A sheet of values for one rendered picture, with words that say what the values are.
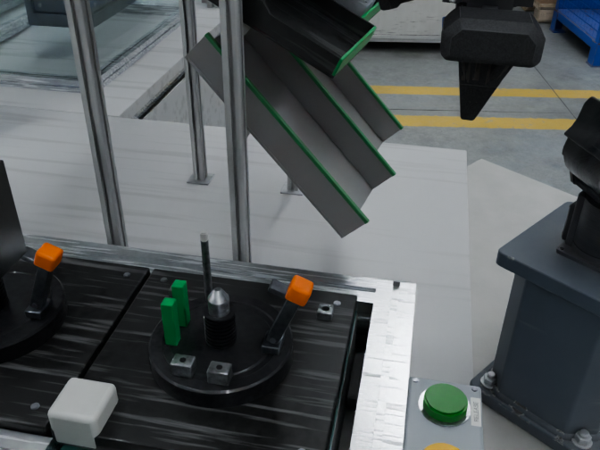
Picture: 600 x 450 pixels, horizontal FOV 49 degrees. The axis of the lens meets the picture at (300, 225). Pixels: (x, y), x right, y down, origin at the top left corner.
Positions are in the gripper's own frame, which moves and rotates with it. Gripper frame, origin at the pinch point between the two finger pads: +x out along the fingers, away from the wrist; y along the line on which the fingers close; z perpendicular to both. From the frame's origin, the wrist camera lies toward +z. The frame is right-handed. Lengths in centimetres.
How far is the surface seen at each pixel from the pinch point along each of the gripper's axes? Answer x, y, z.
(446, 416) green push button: 28.5, 8.3, -2.2
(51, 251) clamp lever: 19.0, 4.9, 36.3
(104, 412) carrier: 27.6, 15.2, 27.3
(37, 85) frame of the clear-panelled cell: 39, -81, 91
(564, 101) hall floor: 122, -329, -79
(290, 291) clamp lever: 18.9, 5.8, 12.9
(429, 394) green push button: 28.2, 6.2, -0.6
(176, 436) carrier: 28.8, 15.3, 20.7
